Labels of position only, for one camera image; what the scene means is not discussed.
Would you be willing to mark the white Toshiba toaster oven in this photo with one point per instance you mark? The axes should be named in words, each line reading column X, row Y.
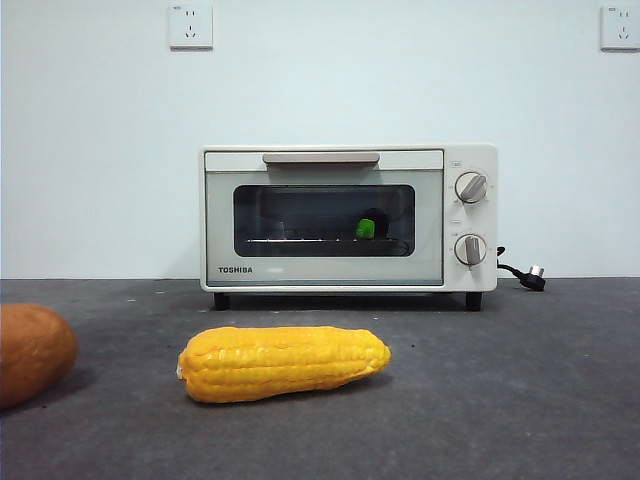
column 472, row 150

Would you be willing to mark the yellow corn cob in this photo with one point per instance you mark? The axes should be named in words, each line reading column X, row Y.
column 280, row 362

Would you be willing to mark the beige knob upright pointer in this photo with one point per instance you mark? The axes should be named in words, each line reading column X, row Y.
column 470, row 249

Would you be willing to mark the beige knob slanted pointer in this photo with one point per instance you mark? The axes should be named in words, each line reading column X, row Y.
column 471, row 187

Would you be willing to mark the brown potato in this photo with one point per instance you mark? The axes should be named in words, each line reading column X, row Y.
column 30, row 350

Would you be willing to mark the white wall socket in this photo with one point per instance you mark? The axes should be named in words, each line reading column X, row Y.
column 620, row 27
column 190, row 26

